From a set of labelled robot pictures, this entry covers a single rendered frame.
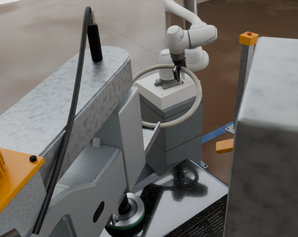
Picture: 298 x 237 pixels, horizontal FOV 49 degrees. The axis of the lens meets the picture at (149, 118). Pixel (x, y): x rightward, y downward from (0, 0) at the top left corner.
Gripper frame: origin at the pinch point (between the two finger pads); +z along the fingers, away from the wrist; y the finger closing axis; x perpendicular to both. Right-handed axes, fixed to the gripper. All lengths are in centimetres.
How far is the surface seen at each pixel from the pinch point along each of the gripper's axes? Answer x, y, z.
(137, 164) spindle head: 26, 78, -37
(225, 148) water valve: 74, 95, -118
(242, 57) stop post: 6, -94, 67
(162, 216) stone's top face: 36, 85, 0
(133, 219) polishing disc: 27, 95, -8
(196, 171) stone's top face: 36, 50, 13
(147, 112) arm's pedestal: -37, 4, 57
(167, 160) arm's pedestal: -10, 24, 86
